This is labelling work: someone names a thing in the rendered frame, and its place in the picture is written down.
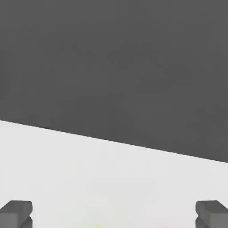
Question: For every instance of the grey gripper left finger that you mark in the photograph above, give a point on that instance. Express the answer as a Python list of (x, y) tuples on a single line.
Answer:
[(15, 213)]

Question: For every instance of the small green cube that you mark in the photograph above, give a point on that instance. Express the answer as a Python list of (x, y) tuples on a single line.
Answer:
[(95, 227)]

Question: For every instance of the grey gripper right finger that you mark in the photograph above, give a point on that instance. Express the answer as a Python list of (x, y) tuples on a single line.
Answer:
[(212, 213)]

